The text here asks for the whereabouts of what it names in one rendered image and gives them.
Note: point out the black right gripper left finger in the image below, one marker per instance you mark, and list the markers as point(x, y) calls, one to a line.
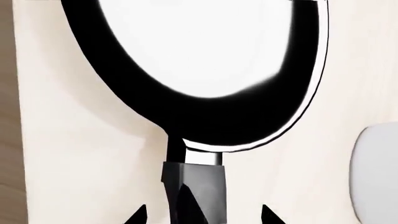
point(138, 217)

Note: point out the white plate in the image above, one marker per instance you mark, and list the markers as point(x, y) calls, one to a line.
point(376, 172)

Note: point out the black frying pan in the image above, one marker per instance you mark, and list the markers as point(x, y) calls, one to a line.
point(224, 121)

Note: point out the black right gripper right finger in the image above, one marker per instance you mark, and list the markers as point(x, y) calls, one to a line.
point(270, 215)

